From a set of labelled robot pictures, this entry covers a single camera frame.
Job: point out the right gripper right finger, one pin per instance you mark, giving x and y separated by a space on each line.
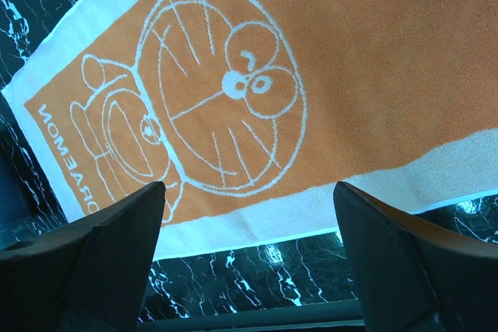
413 275

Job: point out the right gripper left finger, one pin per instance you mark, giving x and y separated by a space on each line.
88 275

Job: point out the orange and cream Doraemon towel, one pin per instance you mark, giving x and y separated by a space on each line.
252 111

